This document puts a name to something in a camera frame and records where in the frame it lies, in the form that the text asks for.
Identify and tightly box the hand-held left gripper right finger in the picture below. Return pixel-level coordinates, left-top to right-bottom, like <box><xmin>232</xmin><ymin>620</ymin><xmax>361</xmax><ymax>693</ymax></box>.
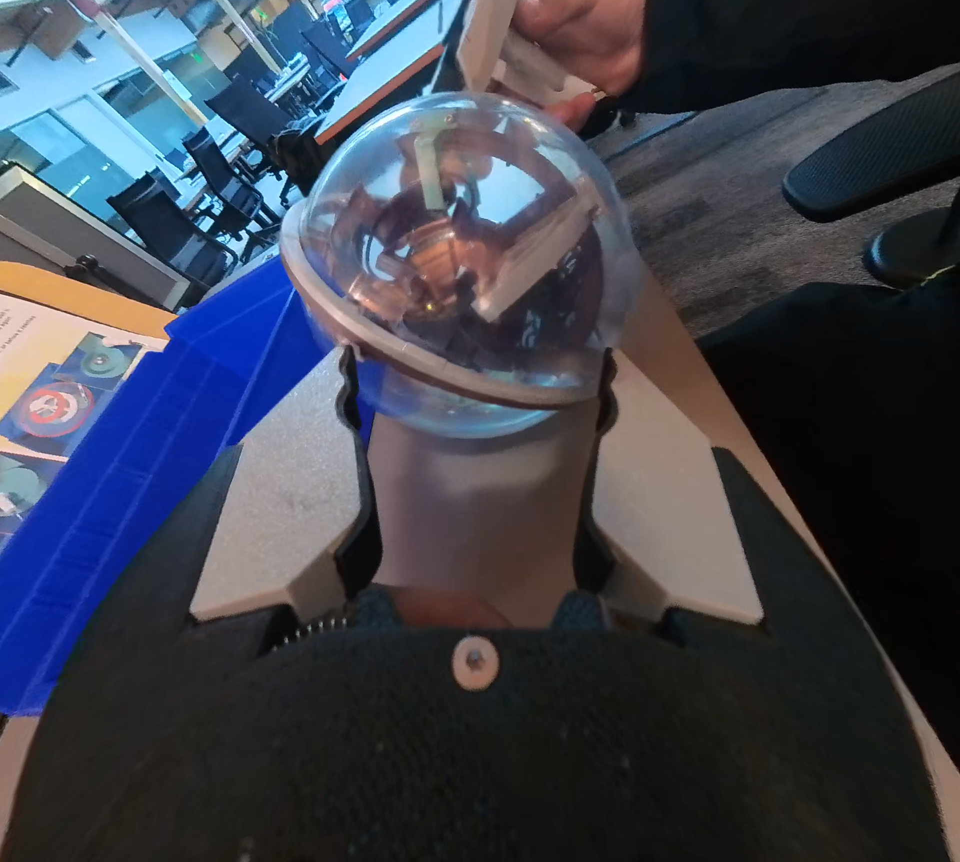
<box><xmin>571</xmin><ymin>346</ymin><xmax>766</xmax><ymax>627</ymax></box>

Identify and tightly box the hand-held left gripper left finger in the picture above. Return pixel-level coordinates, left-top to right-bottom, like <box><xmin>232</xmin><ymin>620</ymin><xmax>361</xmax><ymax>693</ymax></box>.
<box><xmin>189</xmin><ymin>345</ymin><xmax>385</xmax><ymax>623</ymax></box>

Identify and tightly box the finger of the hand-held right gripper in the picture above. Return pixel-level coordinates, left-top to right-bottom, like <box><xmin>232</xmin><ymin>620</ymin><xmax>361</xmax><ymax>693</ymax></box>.
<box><xmin>435</xmin><ymin>0</ymin><xmax>521</xmax><ymax>100</ymax></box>

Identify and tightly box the blue plastic bin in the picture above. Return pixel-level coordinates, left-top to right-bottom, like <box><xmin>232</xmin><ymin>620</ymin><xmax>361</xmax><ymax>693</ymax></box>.
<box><xmin>0</xmin><ymin>266</ymin><xmax>376</xmax><ymax>717</ymax></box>

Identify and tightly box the clear plastic maze ball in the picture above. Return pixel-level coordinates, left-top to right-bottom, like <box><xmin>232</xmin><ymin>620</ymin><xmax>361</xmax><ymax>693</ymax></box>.
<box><xmin>281</xmin><ymin>91</ymin><xmax>648</xmax><ymax>437</ymax></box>

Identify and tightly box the person's right forearm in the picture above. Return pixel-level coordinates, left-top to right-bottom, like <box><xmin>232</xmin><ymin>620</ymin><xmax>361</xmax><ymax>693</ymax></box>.
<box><xmin>626</xmin><ymin>0</ymin><xmax>960</xmax><ymax>117</ymax></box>

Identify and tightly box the person's right hand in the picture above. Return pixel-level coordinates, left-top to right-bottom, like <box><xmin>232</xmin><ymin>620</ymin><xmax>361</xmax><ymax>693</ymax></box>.
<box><xmin>513</xmin><ymin>0</ymin><xmax>650</xmax><ymax>132</ymax></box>

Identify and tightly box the white desk with orange edge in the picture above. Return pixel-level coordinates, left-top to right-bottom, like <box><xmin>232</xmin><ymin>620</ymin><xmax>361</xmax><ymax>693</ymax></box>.
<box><xmin>315</xmin><ymin>0</ymin><xmax>470</xmax><ymax>147</ymax></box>

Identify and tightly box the black mesh chair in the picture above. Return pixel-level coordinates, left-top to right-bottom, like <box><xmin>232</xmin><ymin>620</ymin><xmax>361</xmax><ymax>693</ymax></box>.
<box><xmin>204</xmin><ymin>76</ymin><xmax>301</xmax><ymax>162</ymax></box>
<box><xmin>182</xmin><ymin>127</ymin><xmax>264</xmax><ymax>226</ymax></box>
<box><xmin>107</xmin><ymin>172</ymin><xmax>245</xmax><ymax>286</ymax></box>

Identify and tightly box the printed instruction sheet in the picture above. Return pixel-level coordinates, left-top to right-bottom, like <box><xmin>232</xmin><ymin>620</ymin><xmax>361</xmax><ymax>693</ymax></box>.
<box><xmin>0</xmin><ymin>292</ymin><xmax>170</xmax><ymax>541</ymax></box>

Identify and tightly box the grey partition panel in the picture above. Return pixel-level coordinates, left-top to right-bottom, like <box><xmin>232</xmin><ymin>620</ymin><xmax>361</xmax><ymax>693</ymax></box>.
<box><xmin>0</xmin><ymin>161</ymin><xmax>192</xmax><ymax>312</ymax></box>

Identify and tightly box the black office chair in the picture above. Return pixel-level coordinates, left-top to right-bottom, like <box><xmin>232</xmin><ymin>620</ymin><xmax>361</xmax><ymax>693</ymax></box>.
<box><xmin>782</xmin><ymin>69</ymin><xmax>960</xmax><ymax>289</ymax></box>

